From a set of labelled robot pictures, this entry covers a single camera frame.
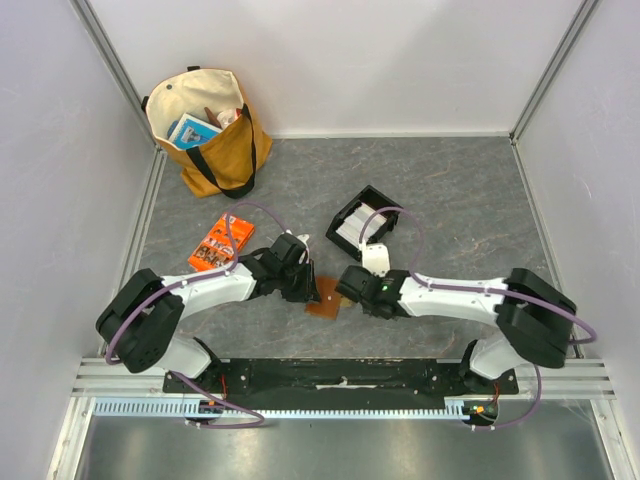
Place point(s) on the mustard canvas tote bag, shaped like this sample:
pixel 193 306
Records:
pixel 228 162

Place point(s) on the black card box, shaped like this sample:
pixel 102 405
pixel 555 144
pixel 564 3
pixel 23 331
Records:
pixel 380 203

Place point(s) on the aluminium frame rail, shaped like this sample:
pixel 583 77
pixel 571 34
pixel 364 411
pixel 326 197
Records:
pixel 579 379

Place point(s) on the blue book in bag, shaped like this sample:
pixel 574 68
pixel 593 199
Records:
pixel 189 131

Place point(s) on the brown leather card holder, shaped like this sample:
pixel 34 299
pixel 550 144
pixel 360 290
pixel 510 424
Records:
pixel 330 303

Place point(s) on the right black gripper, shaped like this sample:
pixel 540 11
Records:
pixel 347 288

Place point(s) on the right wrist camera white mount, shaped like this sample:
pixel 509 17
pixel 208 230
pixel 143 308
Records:
pixel 375 258

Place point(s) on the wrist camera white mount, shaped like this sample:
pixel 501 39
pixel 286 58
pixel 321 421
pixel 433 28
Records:
pixel 375 258
pixel 300 242

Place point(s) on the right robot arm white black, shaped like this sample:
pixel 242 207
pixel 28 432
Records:
pixel 525 311

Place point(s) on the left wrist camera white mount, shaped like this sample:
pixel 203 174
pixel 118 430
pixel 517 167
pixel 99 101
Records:
pixel 300 242

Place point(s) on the orange booklet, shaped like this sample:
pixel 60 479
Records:
pixel 215 249

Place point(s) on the brown item in bag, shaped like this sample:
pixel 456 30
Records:
pixel 212 118

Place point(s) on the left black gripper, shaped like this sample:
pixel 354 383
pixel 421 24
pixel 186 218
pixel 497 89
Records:
pixel 308 292

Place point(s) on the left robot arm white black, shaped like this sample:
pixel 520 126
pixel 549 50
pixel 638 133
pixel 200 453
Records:
pixel 140 325

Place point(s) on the white card stack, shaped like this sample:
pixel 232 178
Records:
pixel 361 220

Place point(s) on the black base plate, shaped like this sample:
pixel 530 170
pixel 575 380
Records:
pixel 345 384

